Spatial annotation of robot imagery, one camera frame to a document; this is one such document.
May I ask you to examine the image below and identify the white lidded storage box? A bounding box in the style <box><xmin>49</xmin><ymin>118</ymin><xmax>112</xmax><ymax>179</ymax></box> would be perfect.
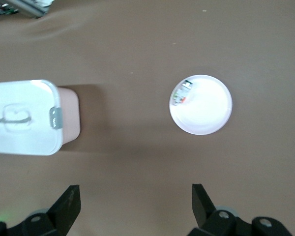
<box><xmin>0</xmin><ymin>79</ymin><xmax>82</xmax><ymax>156</ymax></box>

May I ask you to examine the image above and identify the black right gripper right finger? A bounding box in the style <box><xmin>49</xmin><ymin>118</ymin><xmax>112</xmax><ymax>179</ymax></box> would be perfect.
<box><xmin>192</xmin><ymin>183</ymin><xmax>217</xmax><ymax>230</ymax></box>

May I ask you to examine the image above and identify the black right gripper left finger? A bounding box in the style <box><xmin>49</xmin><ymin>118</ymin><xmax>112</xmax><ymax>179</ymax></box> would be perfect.
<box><xmin>48</xmin><ymin>184</ymin><xmax>81</xmax><ymax>236</ymax></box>

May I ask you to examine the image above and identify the white green push-button switch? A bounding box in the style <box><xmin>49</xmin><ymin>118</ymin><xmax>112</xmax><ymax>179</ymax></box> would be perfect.
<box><xmin>173</xmin><ymin>80</ymin><xmax>194</xmax><ymax>106</ymax></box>

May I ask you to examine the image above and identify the pink round plate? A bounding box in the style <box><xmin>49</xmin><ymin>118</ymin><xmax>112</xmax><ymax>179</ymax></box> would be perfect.
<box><xmin>169</xmin><ymin>74</ymin><xmax>234</xmax><ymax>135</ymax></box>

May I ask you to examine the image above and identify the aluminium camera mount post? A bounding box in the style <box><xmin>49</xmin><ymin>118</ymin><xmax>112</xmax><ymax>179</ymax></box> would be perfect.
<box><xmin>6</xmin><ymin>0</ymin><xmax>55</xmax><ymax>18</ymax></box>

